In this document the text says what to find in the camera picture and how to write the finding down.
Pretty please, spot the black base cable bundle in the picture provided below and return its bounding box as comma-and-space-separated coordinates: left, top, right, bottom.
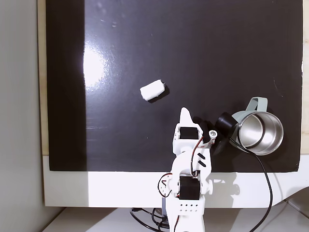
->
129, 207, 170, 232

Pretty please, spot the black camera cable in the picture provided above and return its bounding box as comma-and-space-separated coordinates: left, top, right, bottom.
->
228, 136, 274, 232

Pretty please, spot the steel cup pale green handle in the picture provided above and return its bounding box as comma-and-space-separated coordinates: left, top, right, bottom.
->
228, 96, 284, 157

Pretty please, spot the white gauze roll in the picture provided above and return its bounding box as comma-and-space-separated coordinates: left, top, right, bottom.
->
139, 79, 166, 102

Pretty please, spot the black glossy mat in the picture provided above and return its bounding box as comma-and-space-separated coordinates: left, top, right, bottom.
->
45, 0, 304, 174

